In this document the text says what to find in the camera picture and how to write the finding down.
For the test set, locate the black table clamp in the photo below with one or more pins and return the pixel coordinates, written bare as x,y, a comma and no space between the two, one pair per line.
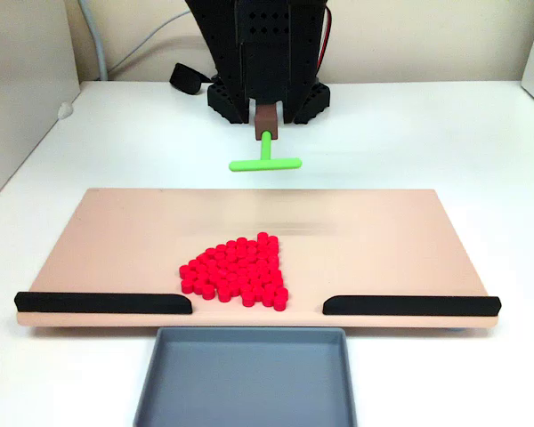
187,79

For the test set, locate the pile of red round granules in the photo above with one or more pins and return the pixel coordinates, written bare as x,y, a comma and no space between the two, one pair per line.
236,271

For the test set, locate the green T-shaped pusher tool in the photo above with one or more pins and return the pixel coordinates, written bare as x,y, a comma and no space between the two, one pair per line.
264,151

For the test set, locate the grey rectangular tray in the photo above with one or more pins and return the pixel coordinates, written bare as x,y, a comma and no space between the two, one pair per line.
249,382

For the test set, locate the small white corner bracket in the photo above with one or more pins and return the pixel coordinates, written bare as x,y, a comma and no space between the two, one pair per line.
64,110

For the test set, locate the beige rectangular work board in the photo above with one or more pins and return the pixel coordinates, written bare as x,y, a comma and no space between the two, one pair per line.
382,249

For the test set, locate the black edge rail strip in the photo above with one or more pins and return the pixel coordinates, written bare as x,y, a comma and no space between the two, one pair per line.
409,306
102,303

